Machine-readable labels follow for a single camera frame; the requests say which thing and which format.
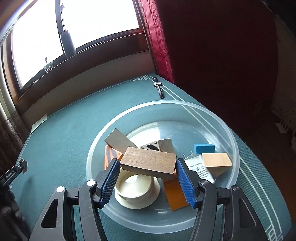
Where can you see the dark cylindrical bottle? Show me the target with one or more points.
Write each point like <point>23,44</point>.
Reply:
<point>68,44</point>

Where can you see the white striped wedge block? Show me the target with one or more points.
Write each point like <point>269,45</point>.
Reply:
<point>152,146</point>

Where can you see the white slatted object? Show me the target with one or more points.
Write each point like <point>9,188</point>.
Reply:
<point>284,127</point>

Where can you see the beige patterned curtain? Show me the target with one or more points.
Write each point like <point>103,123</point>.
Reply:
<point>11,129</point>

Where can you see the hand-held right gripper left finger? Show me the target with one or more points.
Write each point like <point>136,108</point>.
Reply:
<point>109,183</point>

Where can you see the window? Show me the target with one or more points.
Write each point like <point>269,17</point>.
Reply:
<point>34,41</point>

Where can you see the white paper card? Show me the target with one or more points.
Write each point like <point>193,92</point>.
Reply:
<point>39,122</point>

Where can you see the white USB charger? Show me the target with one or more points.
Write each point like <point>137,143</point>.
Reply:
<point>198,169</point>

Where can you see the clear plastic bowl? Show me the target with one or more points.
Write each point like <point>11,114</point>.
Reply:
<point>203,125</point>

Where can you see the pale wooden wedge block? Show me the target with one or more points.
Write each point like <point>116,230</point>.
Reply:
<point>216,161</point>

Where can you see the cream plastic screw cap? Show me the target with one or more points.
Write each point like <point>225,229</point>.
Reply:
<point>136,190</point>

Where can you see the red quilted curtain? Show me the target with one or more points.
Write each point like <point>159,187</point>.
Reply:
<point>157,41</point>

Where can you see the brown wooden block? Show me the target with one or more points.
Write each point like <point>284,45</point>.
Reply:
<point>148,162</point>

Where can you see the blue wedge block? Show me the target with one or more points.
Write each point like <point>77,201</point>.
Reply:
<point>203,148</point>

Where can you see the person's left hand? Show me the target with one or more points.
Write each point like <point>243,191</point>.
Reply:
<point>10,215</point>

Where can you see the small orange striped wedge block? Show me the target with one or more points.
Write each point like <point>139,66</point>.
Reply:
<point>109,156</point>

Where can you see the grey-brown wooden wedge block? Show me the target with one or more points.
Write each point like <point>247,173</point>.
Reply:
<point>118,139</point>

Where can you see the green table mat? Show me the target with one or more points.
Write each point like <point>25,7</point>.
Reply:
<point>69,120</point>

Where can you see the large orange wedge block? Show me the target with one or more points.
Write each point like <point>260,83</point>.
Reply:
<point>175,193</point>

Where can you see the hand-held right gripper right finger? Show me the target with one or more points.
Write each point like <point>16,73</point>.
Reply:
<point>185,183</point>

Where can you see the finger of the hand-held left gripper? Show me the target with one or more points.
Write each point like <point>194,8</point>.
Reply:
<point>21,167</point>

